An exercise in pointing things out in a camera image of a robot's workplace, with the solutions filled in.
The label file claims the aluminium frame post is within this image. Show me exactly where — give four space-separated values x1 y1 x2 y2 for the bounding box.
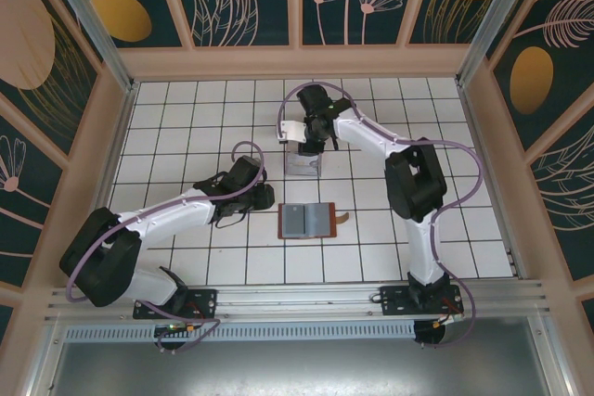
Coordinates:
38 0 140 94
457 0 542 86

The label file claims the clear acrylic box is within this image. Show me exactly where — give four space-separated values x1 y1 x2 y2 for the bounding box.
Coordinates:
285 138 323 178

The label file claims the aluminium mounting rail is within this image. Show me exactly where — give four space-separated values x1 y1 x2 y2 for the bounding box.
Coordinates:
45 278 554 323

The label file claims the white purple patterned card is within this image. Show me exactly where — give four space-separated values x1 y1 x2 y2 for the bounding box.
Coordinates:
287 153 321 177

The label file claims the dark grey VIP card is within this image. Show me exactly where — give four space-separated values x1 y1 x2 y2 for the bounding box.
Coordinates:
282 204 311 237

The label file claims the slotted grey cable duct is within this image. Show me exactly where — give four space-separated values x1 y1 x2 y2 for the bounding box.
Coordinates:
64 321 417 342

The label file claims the purple camera cable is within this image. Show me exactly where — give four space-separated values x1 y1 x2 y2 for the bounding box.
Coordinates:
276 81 484 351
66 140 268 354

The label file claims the grey metal panel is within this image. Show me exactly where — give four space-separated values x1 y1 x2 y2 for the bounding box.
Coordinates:
44 339 556 396

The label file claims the aluminium side rail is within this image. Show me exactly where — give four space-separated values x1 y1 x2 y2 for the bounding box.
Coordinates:
69 83 140 288
458 82 525 280

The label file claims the brown leather card holder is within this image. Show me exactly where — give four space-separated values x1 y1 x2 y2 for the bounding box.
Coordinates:
277 201 351 241

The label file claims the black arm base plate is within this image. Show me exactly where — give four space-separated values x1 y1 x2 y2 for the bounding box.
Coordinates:
379 285 465 317
133 288 218 321

